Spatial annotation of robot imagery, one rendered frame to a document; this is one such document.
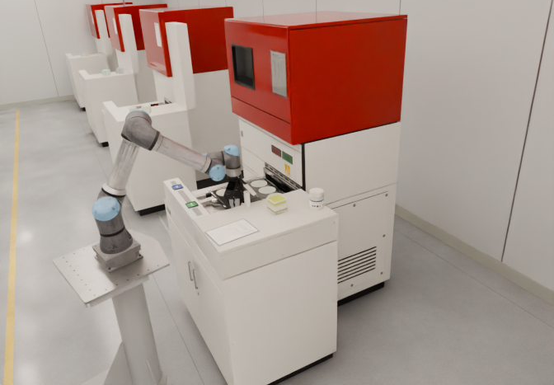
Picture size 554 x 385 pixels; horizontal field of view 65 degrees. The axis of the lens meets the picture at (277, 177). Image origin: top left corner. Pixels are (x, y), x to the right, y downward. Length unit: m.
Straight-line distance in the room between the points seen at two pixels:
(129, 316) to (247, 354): 0.62
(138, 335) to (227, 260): 0.74
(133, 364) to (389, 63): 2.13
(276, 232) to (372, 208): 0.95
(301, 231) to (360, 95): 0.85
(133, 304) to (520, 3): 2.76
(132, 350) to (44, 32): 8.16
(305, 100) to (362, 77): 0.37
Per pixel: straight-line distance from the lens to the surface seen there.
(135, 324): 2.43
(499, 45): 3.22
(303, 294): 2.27
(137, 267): 2.18
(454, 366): 2.84
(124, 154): 2.14
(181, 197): 2.43
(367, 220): 2.81
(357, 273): 2.97
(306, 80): 2.24
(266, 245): 1.99
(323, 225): 2.12
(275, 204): 2.12
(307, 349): 2.52
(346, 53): 2.36
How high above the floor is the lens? 1.99
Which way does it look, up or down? 24 degrees down
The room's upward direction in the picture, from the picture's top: 3 degrees counter-clockwise
